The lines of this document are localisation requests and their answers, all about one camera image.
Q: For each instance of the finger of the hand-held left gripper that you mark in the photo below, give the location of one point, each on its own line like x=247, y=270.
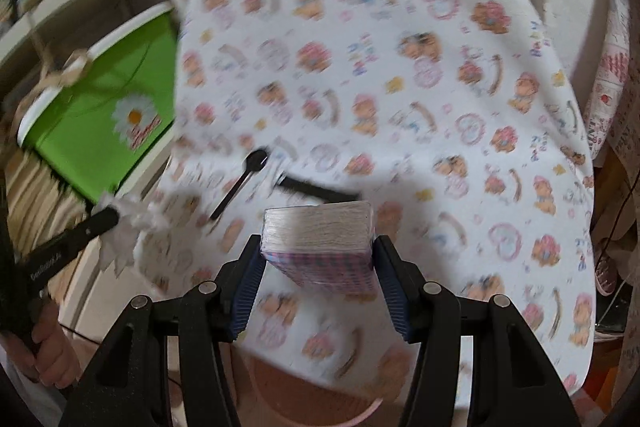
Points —
x=95, y=227

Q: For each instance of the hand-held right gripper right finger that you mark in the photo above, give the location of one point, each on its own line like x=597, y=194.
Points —
x=397, y=297

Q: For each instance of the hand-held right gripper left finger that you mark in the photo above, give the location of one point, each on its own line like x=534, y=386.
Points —
x=245, y=292

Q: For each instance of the clear plastic wrapper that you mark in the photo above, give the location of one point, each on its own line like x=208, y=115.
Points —
x=135, y=227

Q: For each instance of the purple checkered tissue pack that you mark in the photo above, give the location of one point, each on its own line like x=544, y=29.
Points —
x=320, y=232

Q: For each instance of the pink plastic basket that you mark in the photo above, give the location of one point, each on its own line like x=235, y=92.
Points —
x=300, y=392

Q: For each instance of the person's left hand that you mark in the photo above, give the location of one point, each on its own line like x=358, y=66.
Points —
x=55, y=352

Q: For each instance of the stack of old papers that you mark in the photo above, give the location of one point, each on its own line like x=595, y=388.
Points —
x=35, y=197

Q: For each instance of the green storage box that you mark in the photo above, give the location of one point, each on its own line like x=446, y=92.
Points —
x=90, y=132

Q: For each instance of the black plastic spoon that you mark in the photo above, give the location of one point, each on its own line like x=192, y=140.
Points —
x=240, y=184

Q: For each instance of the black plastic knife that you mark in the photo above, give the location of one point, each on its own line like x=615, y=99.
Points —
x=315, y=190

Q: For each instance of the brown paper bag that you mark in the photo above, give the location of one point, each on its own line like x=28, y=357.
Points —
x=72, y=69

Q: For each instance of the bear printed tablecloth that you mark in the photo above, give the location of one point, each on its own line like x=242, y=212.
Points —
x=400, y=107

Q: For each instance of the pink round object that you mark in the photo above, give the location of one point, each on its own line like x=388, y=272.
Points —
x=606, y=277

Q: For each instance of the pink printed hanging cloth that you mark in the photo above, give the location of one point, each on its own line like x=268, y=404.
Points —
x=617, y=72

